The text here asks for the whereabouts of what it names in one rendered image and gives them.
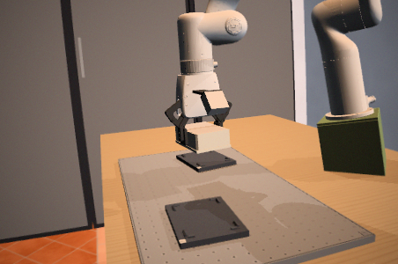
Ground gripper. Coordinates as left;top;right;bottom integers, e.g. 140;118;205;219
165;71;232;146

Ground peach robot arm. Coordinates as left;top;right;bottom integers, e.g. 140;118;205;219
177;0;382;121

